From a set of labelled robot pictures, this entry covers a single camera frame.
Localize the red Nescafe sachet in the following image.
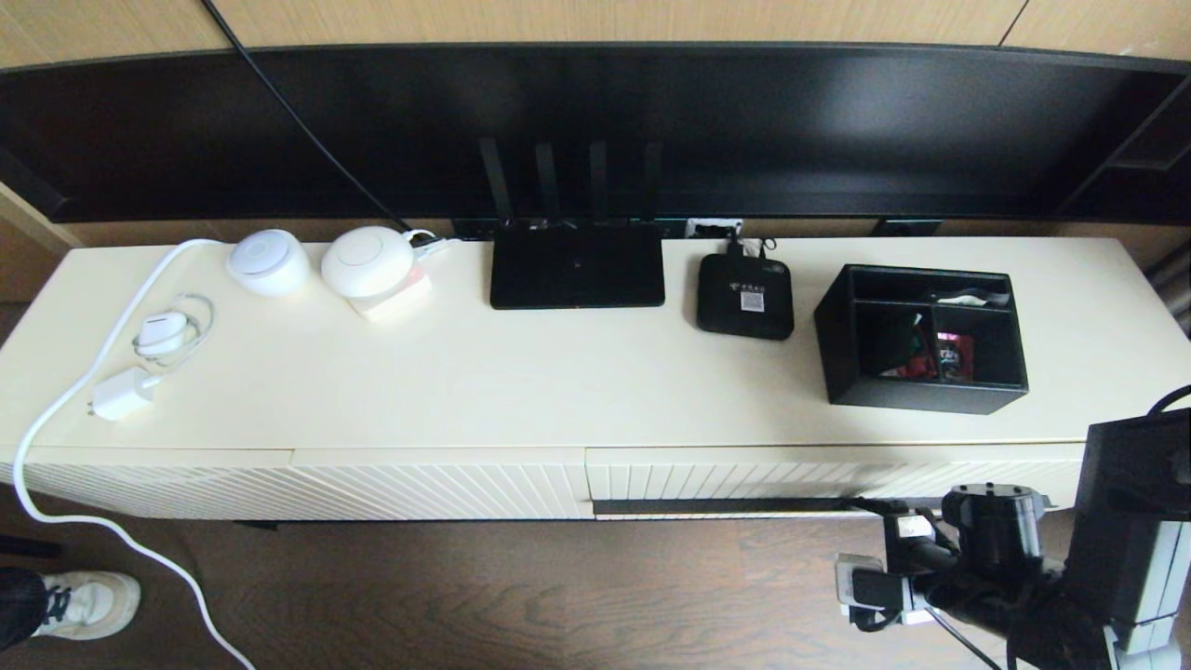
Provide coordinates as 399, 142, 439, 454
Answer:
934, 332, 975, 382

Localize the white sneaker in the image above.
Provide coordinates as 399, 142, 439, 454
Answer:
30, 570, 142, 643

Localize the dark trouser leg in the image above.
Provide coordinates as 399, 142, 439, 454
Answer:
0, 566, 47, 650

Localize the white charger adapter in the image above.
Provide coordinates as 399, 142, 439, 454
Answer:
88, 367, 161, 422

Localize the small white dome speaker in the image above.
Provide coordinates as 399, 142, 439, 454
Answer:
227, 229, 313, 299

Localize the thick white power cable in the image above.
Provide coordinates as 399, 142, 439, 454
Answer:
13, 239, 257, 670

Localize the black flat television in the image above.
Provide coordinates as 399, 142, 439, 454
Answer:
0, 43, 1191, 227

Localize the black router with antennas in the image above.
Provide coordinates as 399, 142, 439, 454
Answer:
479, 140, 666, 312

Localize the white black flat packet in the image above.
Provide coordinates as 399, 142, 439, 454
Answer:
926, 289, 1011, 309

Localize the white ribbed cabinet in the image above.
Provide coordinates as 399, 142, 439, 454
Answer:
0, 237, 1191, 532

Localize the grey curtain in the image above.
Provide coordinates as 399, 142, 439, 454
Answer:
1143, 244, 1191, 336

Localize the red sachet white label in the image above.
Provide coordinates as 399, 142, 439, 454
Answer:
884, 326, 937, 381

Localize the white plug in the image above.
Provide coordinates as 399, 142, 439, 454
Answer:
408, 230, 462, 262

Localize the cream ribbed cabinet panel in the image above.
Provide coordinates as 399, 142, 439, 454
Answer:
291, 448, 594, 522

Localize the large white round hub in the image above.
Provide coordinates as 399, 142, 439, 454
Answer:
321, 226, 416, 300

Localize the white cube power strip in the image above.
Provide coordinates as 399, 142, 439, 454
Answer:
354, 265, 435, 324

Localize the black organizer box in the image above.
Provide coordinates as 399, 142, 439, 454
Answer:
813, 264, 1030, 416

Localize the green white sachet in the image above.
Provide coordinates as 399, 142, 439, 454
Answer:
865, 310, 924, 373

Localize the small white oval charger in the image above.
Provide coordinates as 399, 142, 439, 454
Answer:
138, 313, 193, 358

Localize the black set-top box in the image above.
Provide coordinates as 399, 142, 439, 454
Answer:
696, 254, 796, 342

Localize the black wall cable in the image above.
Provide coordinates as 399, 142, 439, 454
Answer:
201, 0, 415, 235

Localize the cream drawer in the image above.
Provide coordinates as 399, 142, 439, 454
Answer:
586, 442, 1090, 522

